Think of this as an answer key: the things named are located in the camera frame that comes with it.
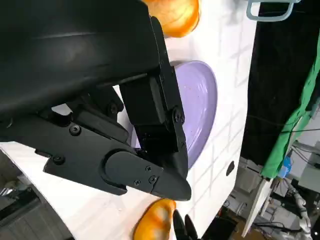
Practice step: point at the black cloth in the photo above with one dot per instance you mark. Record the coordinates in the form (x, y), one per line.
(275, 87)

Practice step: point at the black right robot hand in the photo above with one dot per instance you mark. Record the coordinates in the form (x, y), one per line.
(182, 230)

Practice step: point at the pale green mug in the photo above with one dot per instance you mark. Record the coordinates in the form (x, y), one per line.
(268, 18)

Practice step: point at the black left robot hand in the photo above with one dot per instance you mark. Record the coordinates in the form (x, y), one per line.
(75, 50)

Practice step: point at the orange toy bread roll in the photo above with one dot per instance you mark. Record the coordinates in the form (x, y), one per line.
(177, 20)
(155, 222)

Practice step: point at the lilac plate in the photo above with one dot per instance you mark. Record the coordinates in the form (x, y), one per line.
(197, 105)

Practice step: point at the black round table grommet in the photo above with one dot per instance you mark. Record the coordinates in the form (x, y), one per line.
(230, 168)

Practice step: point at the white board panel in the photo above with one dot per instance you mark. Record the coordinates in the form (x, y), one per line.
(257, 207)

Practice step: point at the green cloth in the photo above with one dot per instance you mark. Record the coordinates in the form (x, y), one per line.
(277, 160)

